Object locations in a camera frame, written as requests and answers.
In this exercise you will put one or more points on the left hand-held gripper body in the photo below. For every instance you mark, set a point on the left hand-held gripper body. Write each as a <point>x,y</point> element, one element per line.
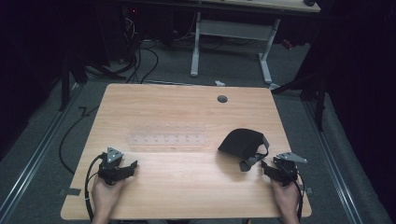
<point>110,165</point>

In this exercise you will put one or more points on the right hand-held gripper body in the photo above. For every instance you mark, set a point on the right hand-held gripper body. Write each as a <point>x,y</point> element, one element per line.
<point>285,169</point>

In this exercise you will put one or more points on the black face mask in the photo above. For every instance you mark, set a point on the black face mask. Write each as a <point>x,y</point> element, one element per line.
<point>243,144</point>

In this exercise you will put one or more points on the grey tape piece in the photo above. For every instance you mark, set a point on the grey tape piece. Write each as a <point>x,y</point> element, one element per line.
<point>308,190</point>
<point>71,192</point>

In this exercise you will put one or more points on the round table grommet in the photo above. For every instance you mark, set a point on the round table grommet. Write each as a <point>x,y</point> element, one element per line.
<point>222,99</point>

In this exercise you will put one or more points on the black stand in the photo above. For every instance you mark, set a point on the black stand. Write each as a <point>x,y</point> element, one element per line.
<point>314,90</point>
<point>70,74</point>

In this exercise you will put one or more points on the white paper scrap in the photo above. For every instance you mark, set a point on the white paper scrap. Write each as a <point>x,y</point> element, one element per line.
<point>219,83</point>

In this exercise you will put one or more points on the white-framed desk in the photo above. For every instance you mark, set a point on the white-framed desk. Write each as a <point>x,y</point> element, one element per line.
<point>233,29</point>

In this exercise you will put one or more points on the metal floor rail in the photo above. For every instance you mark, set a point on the metal floor rail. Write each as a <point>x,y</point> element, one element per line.
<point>37,149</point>
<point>333,165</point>

